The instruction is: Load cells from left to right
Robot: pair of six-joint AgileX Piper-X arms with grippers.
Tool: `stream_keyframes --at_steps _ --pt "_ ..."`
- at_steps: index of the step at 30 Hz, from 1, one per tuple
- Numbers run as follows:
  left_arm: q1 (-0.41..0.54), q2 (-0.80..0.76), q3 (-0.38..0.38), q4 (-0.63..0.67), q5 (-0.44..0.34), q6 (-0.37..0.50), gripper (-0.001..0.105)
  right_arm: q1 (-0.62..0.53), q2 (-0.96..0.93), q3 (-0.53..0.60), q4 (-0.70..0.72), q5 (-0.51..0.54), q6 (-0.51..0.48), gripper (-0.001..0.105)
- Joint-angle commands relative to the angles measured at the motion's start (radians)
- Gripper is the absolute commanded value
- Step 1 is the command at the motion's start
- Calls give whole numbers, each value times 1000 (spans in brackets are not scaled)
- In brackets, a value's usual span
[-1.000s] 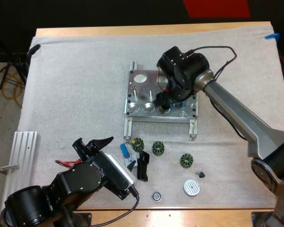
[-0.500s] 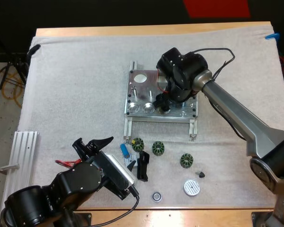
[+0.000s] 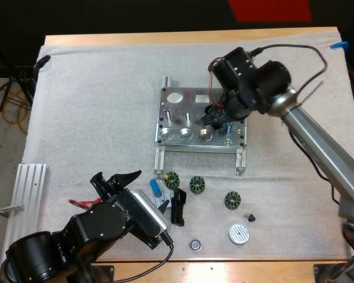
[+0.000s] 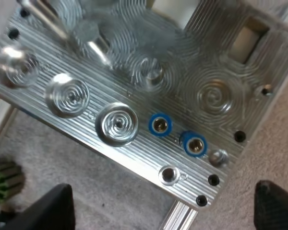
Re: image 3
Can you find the flat black bracket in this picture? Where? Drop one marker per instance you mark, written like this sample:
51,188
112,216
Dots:
178,209

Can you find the small black cone part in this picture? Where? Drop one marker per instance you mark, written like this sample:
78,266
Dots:
250,217

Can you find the ribbed aluminium rail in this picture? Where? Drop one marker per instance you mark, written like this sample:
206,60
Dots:
26,191

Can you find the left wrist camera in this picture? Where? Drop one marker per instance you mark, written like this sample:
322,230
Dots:
149,210

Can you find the grey ribbed disc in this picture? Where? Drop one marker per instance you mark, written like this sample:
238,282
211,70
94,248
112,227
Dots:
239,234

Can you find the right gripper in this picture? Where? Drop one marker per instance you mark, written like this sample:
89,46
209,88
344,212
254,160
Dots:
234,107

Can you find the small steel bearing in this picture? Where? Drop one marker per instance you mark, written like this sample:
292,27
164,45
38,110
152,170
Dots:
195,245

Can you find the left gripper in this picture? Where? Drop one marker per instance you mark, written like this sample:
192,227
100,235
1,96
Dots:
106,188

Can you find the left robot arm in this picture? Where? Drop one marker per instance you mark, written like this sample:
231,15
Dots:
100,221

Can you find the metal plate on aluminium rails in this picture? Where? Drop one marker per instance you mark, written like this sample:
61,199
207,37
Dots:
180,118

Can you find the small ribbed aluminium block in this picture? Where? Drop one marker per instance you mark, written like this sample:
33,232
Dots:
163,200

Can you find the blue clip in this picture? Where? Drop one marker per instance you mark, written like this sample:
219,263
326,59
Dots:
339,45

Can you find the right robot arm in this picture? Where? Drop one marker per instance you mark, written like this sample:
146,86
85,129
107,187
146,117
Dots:
312,141

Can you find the bright blue cylinder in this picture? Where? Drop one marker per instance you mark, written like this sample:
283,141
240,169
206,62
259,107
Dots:
229,127
155,188

